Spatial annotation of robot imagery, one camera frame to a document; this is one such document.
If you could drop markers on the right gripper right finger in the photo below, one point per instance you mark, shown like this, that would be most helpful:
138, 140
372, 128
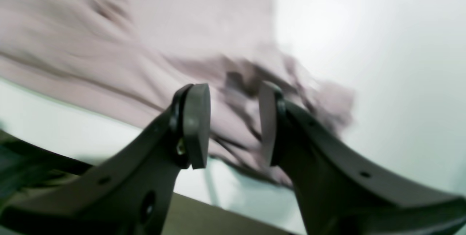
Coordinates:
340, 192

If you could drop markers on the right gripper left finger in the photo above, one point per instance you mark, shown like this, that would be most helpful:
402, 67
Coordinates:
130, 193

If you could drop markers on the pink T-shirt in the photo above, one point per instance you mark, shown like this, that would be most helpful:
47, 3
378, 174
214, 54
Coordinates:
126, 58

